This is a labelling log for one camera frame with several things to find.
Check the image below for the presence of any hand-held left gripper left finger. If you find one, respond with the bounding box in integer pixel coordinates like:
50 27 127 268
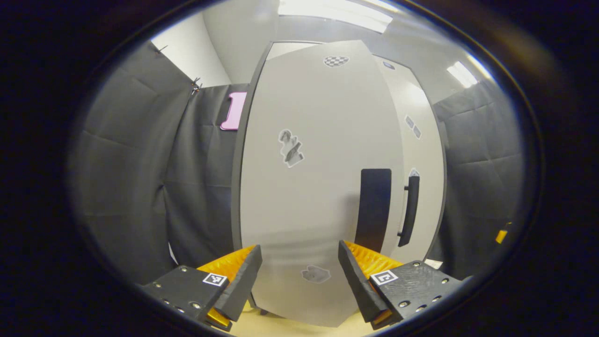
140 244 263 332

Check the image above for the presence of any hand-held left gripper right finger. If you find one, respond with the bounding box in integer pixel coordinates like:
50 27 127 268
338 240 464 330

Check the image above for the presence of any grey shoe cabinet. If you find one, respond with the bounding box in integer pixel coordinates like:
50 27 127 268
231 40 448 316

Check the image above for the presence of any black backdrop cloth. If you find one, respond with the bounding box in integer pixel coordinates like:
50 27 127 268
70 41 527 286

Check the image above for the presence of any small ceiling light panel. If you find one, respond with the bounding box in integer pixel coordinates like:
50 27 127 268
446 60 480 89

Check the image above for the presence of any large ceiling light panel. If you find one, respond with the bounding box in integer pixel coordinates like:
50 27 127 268
278 0 394 34

